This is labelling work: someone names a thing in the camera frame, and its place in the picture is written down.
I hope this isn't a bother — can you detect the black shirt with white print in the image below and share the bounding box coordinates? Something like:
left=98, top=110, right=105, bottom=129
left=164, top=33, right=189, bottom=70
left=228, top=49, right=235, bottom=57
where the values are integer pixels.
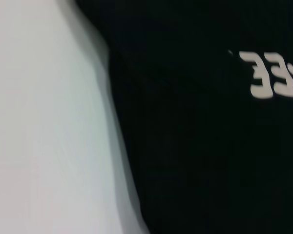
left=73, top=0, right=293, bottom=234

